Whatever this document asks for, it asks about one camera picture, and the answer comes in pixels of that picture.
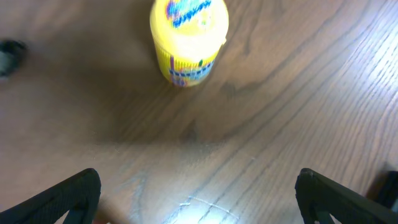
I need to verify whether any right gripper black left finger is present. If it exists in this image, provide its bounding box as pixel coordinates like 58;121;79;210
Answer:
1;168;101;224

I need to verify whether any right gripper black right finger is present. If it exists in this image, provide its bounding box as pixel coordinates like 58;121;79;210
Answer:
295;168;397;224

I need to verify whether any yellow Mentos bottle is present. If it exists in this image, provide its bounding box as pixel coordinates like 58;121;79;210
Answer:
150;0;229;87

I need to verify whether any small dark snack wrapper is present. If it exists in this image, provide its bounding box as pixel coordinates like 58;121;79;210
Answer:
1;39;28;79

